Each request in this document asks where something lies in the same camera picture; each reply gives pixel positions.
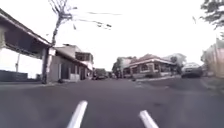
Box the overhead wires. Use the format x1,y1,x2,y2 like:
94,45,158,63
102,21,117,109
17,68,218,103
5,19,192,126
71,5,123,31

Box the white car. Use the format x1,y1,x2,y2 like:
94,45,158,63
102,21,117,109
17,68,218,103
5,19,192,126
180,61,204,79

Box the yellowish fence wall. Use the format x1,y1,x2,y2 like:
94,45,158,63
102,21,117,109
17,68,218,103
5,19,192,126
200,37,224,80

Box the grey asphalt road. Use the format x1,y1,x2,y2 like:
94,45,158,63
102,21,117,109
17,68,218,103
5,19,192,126
0,76,224,128

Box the robot's own part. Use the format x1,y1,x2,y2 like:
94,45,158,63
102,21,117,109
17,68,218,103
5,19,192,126
138,110,160,128
66,100,89,128

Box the utility pole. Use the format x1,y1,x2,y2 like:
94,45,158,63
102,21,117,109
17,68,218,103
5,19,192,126
41,0,74,85

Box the dark vehicle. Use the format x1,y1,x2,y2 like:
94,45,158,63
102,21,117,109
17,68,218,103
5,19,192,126
92,67,108,81

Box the grey low building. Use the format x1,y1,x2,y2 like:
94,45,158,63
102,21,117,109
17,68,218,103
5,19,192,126
47,47,90,83

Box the pale multi-storey building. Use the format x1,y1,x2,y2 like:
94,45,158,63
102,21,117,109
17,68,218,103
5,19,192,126
62,43,95,78

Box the low building with white wall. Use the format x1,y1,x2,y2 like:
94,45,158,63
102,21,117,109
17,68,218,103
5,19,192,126
0,7,53,83

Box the red-roofed building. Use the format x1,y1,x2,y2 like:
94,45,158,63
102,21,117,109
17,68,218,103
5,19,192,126
122,53,177,80

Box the tree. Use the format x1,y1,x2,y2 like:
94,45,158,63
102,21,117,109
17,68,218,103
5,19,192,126
199,0,224,30

